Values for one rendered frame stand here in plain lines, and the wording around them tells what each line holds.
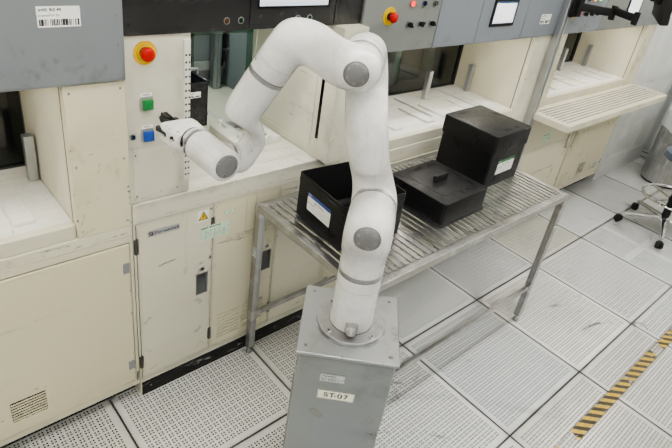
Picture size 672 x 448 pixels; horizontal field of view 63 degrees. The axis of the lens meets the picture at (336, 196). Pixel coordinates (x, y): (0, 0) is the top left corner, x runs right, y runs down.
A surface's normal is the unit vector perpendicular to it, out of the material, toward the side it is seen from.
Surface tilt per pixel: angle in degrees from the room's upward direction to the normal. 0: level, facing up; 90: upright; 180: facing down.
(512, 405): 0
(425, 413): 0
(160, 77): 90
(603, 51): 90
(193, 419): 0
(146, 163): 90
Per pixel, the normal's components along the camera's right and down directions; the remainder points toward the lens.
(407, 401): 0.14, -0.86
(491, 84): -0.74, 0.23
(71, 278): 0.65, 0.45
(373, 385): -0.07, 0.48
